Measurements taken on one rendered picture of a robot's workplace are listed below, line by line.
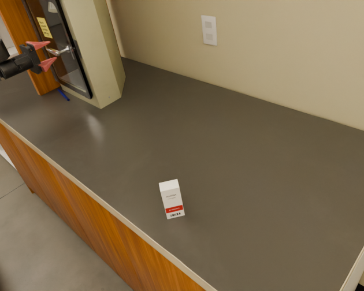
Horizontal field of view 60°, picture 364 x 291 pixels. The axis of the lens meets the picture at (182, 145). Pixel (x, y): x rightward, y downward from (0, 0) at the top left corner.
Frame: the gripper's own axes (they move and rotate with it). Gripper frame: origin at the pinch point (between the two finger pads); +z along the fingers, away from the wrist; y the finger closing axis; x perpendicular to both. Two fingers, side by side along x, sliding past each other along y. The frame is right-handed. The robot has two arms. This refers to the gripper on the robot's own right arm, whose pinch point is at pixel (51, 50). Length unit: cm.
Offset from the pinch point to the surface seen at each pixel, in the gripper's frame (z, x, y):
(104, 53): 15.2, -11.0, -5.3
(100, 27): 17.1, -11.0, 4.4
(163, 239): -22, -78, -26
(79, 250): -25, 16, -120
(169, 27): 49, -13, -6
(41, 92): -2.0, 26.0, -24.5
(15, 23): 0.4, 26.0, 6.8
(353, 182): 22, -106, -26
